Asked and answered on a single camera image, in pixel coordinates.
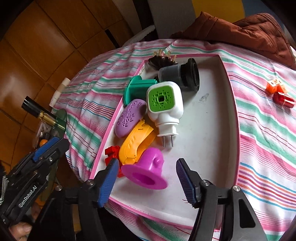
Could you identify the white green plug-in diffuser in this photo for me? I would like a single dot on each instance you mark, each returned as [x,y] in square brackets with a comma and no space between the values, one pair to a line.
[165,108]

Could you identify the black grey filter cup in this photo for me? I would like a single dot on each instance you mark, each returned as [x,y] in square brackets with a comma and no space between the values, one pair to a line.
[186,75]

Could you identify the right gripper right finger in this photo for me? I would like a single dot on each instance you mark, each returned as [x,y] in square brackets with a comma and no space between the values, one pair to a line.
[239,221]

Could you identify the magenta plastic funnel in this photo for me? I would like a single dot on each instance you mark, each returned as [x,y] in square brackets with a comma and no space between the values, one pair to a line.
[147,172]

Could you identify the person's hand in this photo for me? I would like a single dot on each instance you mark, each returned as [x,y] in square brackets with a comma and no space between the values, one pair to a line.
[20,231]

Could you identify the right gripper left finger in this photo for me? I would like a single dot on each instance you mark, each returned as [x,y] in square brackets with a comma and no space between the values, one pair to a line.
[72,214]

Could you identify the orange plastic connector block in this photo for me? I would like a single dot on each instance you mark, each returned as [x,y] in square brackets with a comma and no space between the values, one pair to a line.
[275,85]

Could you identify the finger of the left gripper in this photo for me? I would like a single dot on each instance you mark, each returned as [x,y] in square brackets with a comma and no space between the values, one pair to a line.
[45,147]

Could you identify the yellow cushion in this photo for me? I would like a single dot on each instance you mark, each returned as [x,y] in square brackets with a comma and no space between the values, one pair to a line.
[229,10]

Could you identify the yellow plastic casing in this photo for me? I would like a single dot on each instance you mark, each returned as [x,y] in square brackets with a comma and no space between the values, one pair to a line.
[139,139]

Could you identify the black gold bottle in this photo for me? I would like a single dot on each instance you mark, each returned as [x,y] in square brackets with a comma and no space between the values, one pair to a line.
[36,110]

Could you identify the red plastic clip block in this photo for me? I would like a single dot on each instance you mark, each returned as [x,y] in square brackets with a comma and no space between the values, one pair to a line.
[112,153]

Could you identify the striped pink green bedspread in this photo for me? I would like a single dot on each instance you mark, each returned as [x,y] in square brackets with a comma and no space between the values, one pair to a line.
[267,131]

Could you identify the purple oval perforated case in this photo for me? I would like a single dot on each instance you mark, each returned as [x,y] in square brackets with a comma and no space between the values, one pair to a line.
[130,117]

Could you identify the brown peg board toy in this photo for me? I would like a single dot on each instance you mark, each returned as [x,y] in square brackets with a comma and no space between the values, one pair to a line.
[161,59]

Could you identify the green plastic flanged piece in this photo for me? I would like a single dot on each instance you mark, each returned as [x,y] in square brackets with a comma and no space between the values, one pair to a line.
[137,89]

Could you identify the red cylindrical cap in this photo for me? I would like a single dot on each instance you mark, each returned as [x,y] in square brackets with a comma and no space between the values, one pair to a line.
[283,99]

